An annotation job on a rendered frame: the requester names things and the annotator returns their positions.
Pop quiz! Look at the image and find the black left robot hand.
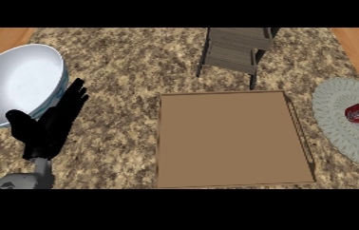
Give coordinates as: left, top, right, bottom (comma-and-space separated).
5, 78, 92, 161

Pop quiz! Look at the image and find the brown wooden tray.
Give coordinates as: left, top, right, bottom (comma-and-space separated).
154, 89, 318, 189

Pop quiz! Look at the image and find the grey tiered basket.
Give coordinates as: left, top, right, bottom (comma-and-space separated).
195, 27, 281, 91

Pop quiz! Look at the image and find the white bowl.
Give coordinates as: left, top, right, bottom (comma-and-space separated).
0, 44, 70, 128

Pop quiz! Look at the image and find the pale round woven placemat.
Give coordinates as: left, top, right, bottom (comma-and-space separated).
312, 77, 359, 165

